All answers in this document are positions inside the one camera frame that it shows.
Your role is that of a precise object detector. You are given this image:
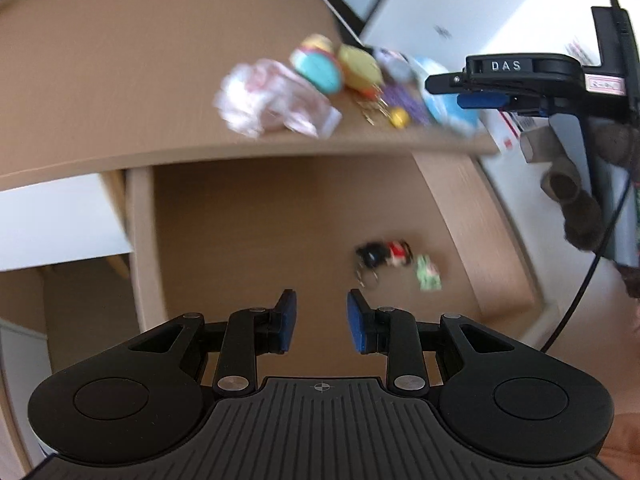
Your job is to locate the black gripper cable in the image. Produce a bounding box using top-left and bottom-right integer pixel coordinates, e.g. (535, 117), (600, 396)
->
(539, 173), (634, 354)

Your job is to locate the green bunny toy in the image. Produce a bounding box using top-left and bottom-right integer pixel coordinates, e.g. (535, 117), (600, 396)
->
(416, 255), (442, 292)

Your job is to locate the black red figure keychain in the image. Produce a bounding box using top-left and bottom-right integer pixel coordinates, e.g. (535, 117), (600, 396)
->
(355, 240), (413, 288)

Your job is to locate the purple plush small toy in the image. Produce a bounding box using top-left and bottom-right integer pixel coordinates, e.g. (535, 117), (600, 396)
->
(373, 48), (413, 84)

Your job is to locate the blue white zip bag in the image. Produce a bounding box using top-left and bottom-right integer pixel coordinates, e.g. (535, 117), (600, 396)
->
(409, 56), (482, 139)

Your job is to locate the yellow bell keychain toy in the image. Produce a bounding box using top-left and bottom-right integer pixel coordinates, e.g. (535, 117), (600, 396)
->
(337, 44), (411, 129)

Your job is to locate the pink plastic scrunchie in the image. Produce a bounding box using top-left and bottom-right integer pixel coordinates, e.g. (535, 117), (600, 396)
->
(213, 58), (343, 139)

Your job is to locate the pink teal snail toy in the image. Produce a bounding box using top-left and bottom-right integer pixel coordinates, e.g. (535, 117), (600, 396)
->
(290, 34), (344, 96)

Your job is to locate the brown fuzzy sleeve forearm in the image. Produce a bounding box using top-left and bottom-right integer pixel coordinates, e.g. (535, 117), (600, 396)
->
(520, 119), (639, 299)

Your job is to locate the purple bead bracelet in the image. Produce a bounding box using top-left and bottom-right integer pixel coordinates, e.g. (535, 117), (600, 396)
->
(382, 82), (434, 127)

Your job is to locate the white red cardboard box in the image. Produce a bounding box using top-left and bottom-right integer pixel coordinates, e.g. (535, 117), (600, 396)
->
(480, 40), (600, 153)

